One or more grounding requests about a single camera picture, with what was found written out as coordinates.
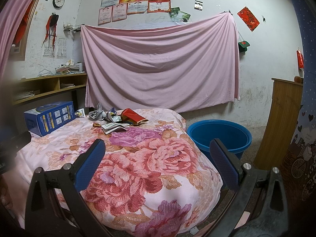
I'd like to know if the blue plastic basin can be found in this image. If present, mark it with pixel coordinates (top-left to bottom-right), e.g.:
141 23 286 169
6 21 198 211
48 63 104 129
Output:
187 119 252 161

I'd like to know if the stack of books on shelf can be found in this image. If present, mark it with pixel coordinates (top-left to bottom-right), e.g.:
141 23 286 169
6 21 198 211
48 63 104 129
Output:
55 59 85 74

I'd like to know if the red packet hanging on wall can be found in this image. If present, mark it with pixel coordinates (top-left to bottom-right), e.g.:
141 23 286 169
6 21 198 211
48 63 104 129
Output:
296 49 304 70

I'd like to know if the green cap on wall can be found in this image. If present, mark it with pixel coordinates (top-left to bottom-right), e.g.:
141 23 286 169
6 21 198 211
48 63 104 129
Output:
238 40 250 53

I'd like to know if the pink sheet hung on wall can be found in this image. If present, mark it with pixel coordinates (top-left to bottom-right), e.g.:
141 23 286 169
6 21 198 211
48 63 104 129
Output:
81 12 239 112

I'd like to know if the red black wall tassel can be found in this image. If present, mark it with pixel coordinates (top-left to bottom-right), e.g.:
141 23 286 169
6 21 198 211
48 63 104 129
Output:
43 13 59 50

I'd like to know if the blue cardboard box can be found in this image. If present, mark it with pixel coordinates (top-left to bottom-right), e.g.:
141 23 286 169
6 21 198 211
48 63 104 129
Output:
24 101 75 136

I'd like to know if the red paper wall poster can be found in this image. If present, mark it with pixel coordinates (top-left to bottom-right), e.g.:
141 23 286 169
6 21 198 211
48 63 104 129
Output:
237 7 260 31

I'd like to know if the pink curtain at left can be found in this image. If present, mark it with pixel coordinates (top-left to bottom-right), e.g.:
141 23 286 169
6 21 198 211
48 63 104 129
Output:
1 0 32 79

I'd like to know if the red wrapper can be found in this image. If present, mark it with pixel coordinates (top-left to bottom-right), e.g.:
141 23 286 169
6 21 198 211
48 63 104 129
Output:
120 108 148 126

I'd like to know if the round wall clock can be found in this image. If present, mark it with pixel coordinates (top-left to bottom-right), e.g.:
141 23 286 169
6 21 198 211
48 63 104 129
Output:
53 0 65 9

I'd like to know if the grey wrapper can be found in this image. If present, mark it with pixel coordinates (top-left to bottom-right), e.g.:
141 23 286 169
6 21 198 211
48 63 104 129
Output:
88 103 107 121

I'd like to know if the wooden shelf desk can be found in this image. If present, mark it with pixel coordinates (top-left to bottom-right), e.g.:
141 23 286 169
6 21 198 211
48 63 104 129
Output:
12 73 87 105

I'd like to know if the wooden cabinet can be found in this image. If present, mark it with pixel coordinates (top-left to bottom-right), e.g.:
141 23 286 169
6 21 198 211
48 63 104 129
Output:
254 78 303 170

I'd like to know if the dark blue patterned curtain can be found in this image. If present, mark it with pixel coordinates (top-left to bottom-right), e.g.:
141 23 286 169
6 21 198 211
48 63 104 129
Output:
281 0 315 203

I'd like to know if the floral pink quilt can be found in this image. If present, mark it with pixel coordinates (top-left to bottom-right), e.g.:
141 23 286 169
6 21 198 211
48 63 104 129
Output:
16 109 223 236

